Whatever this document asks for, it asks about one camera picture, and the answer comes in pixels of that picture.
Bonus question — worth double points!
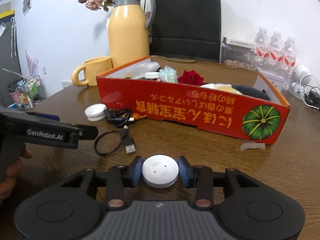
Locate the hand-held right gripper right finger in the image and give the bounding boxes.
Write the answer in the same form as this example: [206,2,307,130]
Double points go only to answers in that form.
[178,156,260,209]

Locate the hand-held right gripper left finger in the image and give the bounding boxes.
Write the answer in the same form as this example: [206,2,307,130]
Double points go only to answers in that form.
[60,156,144,210]

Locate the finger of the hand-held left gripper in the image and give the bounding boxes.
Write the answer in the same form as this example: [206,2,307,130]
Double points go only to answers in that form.
[0,112,99,149]
[30,112,60,120]

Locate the white round charging disc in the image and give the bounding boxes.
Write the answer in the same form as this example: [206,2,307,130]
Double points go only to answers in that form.
[141,154,179,189]

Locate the red cardboard box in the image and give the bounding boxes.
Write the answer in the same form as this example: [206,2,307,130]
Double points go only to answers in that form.
[96,55,291,146]

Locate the red rose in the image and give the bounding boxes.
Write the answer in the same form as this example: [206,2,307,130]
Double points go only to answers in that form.
[178,70,205,86]

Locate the iridescent plastic bag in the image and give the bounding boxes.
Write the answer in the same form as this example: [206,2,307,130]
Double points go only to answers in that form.
[159,66,178,83]

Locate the person's left hand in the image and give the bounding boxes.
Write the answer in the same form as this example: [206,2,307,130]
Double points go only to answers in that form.
[0,149,33,201]

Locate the pink cup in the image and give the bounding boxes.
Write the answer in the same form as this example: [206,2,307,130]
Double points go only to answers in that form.
[7,80,22,103]

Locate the ribbed white cap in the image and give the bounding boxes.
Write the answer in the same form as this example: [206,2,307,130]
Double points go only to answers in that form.
[84,104,108,122]

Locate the yellow mug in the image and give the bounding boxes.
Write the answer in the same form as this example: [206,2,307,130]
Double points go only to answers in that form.
[71,56,113,87]

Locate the black board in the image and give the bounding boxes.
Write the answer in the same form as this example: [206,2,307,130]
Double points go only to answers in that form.
[0,9,22,107]

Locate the clear plastic piece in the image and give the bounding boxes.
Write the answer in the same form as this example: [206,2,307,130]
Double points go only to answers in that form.
[240,142,266,152]

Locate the cream soft item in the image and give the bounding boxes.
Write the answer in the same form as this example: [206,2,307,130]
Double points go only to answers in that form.
[217,84,243,95]

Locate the dark fabric item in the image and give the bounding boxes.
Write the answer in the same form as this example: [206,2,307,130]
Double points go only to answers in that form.
[232,84,272,102]

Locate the yellow thermos jug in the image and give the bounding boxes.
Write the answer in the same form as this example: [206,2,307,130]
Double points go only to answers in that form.
[107,0,156,68]

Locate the white printed tin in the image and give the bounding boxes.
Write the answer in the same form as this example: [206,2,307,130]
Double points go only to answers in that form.
[260,70,285,92]

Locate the clear container of seeds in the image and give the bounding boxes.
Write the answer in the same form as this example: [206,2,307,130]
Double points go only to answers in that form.
[221,44,257,70]

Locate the white flat box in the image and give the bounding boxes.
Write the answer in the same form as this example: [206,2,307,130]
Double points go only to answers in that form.
[223,37,255,47]

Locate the red label water bottle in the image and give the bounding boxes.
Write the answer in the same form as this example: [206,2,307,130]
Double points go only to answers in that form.
[281,36,298,92]
[267,31,284,75]
[254,26,270,68]

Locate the black paper bag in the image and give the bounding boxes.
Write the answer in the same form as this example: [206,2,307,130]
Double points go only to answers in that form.
[151,0,222,62]

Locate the white desk fan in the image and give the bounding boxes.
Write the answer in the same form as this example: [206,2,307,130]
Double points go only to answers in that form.
[290,65,314,100]

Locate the black usb cable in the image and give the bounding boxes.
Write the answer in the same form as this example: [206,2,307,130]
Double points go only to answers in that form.
[94,126,137,155]

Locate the wire rack with bottles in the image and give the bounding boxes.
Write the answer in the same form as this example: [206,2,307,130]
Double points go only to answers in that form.
[17,75,47,109]

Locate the pink wall sticker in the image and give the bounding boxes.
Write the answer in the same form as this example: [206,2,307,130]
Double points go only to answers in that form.
[25,49,39,77]

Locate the black cable bundle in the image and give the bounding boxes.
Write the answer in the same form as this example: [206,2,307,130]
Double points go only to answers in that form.
[104,107,147,127]

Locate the wall poster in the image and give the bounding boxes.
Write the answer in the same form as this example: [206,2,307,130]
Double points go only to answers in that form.
[22,0,34,15]

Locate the tangle of cables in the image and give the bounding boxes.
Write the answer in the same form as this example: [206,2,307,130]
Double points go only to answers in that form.
[301,75,320,110]

